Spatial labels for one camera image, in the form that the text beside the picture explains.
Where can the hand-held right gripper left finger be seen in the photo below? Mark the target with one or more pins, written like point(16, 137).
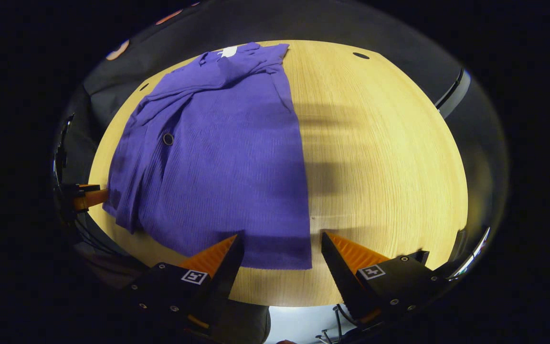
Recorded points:
point(222, 286)

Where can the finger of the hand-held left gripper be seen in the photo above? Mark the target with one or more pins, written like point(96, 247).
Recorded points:
point(91, 197)

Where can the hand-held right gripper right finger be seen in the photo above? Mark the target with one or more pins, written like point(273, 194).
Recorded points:
point(344, 286)

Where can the purple ribbed shirt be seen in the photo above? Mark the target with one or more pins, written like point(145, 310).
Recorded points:
point(227, 157)

